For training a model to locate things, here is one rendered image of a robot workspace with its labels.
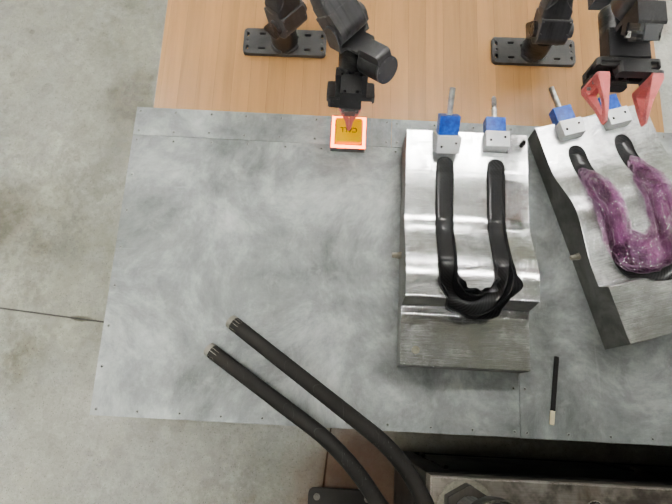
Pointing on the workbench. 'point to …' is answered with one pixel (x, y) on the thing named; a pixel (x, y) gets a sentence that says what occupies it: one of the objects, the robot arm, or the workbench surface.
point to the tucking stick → (554, 390)
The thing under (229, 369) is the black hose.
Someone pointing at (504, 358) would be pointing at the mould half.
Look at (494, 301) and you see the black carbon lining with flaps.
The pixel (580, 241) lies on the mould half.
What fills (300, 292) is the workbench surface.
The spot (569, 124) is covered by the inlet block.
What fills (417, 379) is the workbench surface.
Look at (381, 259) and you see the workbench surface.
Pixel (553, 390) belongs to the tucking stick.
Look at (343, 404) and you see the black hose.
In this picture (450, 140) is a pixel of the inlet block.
